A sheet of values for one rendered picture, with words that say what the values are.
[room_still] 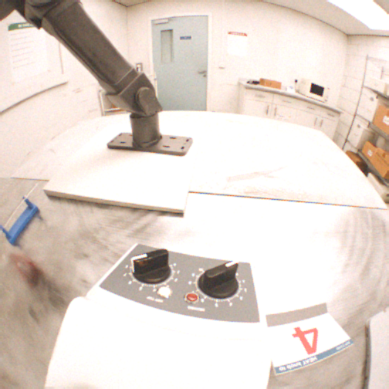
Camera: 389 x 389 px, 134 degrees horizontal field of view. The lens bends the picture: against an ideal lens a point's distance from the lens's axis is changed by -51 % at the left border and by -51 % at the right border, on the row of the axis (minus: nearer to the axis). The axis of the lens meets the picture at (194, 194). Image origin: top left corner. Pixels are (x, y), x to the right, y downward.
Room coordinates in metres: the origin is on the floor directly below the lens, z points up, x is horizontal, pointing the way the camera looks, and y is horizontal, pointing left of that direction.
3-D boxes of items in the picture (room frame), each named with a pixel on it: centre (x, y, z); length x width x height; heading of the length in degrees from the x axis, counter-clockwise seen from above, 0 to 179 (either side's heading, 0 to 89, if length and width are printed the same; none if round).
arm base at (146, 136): (0.34, 0.11, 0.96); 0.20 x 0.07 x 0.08; 76
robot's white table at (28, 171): (0.45, 0.04, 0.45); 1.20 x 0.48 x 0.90; 83
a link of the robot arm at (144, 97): (0.33, 0.11, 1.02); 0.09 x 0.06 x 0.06; 49
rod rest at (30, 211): (0.11, 0.34, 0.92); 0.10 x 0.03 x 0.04; 165
